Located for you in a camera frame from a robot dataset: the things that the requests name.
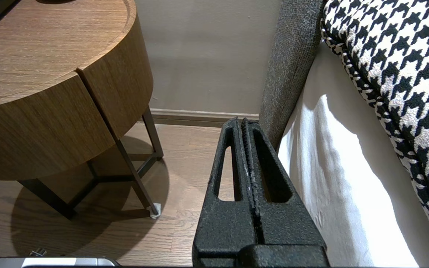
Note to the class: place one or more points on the curved wooden table drawer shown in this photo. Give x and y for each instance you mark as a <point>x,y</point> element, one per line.
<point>43,137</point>

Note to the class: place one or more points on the white bed sheet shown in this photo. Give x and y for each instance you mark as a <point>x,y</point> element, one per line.
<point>330,167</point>

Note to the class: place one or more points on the grey fabric headboard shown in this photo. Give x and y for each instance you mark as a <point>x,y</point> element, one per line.
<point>292,56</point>

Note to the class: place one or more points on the round wooden side table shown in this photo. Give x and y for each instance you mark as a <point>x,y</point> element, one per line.
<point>50,37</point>

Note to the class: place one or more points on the black metal table frame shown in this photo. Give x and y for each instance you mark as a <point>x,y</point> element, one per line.
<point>130,168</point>

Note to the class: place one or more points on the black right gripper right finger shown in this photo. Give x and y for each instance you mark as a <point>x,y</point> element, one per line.
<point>289,227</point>

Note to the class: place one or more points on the black white houndstooth pillow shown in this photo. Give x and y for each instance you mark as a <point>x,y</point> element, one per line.
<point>404,74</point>

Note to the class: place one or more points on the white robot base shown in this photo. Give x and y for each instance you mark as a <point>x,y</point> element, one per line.
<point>50,262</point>

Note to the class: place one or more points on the grey wall baseboard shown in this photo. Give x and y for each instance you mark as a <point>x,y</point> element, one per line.
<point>199,117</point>

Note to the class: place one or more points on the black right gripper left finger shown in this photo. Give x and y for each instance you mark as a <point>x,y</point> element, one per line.
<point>222,227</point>

